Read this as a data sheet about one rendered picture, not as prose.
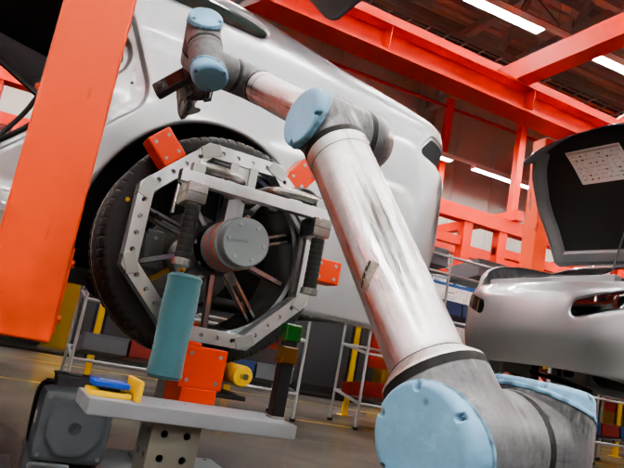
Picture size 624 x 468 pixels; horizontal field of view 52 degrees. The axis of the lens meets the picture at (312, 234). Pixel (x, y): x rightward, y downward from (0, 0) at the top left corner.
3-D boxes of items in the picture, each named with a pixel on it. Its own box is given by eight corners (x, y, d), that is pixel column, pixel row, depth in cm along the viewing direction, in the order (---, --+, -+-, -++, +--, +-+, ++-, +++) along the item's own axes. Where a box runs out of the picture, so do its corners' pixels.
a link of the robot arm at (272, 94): (429, 138, 124) (269, 67, 176) (385, 118, 117) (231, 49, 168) (403, 192, 127) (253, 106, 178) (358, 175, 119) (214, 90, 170)
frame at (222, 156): (288, 358, 189) (320, 183, 199) (297, 360, 183) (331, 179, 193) (100, 325, 167) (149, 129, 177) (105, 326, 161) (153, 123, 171)
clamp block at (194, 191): (195, 209, 161) (199, 189, 162) (205, 204, 153) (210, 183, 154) (175, 204, 159) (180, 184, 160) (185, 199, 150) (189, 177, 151)
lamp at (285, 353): (289, 364, 147) (292, 346, 148) (296, 366, 143) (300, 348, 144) (273, 361, 145) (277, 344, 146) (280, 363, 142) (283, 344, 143)
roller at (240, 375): (219, 377, 201) (223, 358, 202) (253, 389, 175) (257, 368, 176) (201, 374, 199) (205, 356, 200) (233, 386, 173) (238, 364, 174)
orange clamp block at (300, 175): (290, 198, 195) (308, 179, 199) (300, 194, 188) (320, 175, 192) (275, 180, 194) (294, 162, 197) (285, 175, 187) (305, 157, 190)
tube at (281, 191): (296, 218, 188) (303, 184, 190) (326, 211, 170) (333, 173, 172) (240, 202, 180) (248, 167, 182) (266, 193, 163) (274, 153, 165)
